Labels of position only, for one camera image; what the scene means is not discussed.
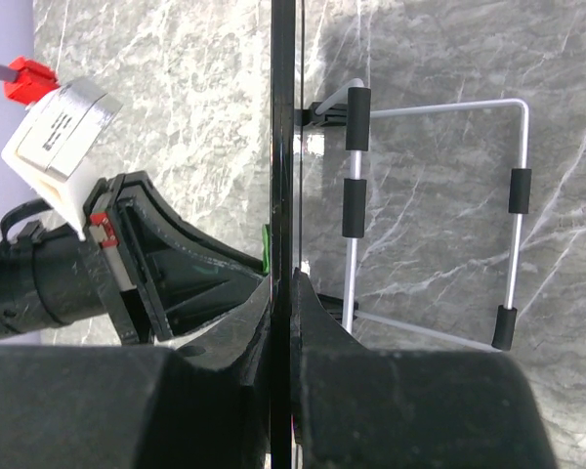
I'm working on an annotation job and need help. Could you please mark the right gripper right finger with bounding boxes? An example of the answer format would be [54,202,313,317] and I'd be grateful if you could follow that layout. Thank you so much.
[292,272,557,468]

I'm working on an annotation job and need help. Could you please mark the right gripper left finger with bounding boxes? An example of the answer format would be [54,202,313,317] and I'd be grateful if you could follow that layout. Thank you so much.
[0,282,270,468]

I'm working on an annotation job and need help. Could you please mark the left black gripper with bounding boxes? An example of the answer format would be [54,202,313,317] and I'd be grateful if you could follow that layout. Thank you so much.
[79,171,265,345]

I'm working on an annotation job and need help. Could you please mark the green whiteboard eraser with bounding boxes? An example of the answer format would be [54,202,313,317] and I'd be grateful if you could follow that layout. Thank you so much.
[262,224,271,275]

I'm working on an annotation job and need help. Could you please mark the small white whiteboard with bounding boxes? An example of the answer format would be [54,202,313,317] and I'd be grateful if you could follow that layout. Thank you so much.
[270,1,531,468]

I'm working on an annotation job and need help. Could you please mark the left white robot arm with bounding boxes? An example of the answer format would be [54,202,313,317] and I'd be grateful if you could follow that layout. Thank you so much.
[0,171,264,345]

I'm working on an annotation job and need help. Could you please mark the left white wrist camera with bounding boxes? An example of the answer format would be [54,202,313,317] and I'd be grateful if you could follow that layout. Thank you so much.
[1,57,122,240]

